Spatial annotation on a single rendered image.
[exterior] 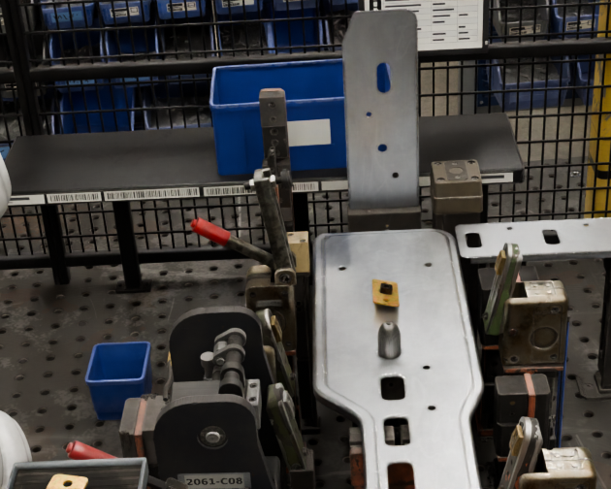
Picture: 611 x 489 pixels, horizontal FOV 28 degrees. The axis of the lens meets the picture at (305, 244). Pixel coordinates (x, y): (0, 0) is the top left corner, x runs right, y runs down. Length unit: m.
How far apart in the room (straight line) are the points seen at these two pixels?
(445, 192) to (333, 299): 0.30
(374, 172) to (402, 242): 0.13
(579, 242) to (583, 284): 0.45
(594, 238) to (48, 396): 0.96
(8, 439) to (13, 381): 0.50
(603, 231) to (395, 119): 0.37
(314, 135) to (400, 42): 0.25
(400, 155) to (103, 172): 0.52
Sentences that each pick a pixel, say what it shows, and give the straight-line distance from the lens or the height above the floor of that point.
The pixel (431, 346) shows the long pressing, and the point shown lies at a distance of 1.67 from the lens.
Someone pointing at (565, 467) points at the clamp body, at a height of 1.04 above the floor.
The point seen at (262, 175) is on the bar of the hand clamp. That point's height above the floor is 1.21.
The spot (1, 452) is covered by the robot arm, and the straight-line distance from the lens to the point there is 1.72.
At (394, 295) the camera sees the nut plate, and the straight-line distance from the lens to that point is 1.75.
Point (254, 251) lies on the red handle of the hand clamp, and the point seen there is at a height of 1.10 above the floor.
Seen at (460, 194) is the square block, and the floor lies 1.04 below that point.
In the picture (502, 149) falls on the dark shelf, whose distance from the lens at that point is 2.11.
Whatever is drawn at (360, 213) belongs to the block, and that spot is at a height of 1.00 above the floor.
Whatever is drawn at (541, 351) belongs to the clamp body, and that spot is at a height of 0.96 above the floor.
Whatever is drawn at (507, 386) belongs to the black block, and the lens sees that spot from 1.62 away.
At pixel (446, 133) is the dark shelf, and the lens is 2.16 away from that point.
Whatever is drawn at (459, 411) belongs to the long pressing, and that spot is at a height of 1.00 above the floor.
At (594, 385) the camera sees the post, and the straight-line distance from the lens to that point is 2.10.
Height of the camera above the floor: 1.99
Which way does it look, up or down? 31 degrees down
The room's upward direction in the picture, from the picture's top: 4 degrees counter-clockwise
